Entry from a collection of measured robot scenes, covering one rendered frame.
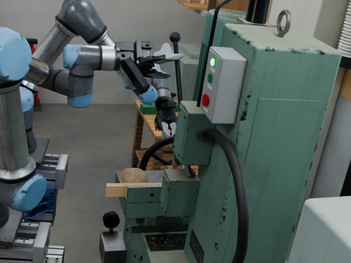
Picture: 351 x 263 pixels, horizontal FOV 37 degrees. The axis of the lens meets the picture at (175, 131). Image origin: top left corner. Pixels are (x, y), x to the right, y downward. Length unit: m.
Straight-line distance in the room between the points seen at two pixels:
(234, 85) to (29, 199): 0.66
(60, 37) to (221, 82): 1.04
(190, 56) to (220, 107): 2.84
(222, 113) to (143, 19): 3.53
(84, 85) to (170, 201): 0.44
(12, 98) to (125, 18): 3.37
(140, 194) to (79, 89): 0.38
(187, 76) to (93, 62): 2.40
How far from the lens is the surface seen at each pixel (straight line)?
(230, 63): 1.19
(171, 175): 1.48
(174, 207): 1.50
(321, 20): 3.07
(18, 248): 1.70
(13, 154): 1.44
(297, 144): 1.31
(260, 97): 1.21
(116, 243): 1.96
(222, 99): 1.21
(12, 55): 1.29
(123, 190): 1.68
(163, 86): 2.24
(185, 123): 1.34
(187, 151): 1.37
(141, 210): 1.70
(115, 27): 4.67
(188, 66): 3.92
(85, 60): 1.58
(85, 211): 3.26
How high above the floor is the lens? 1.78
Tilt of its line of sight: 24 degrees down
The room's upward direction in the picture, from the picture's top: 9 degrees clockwise
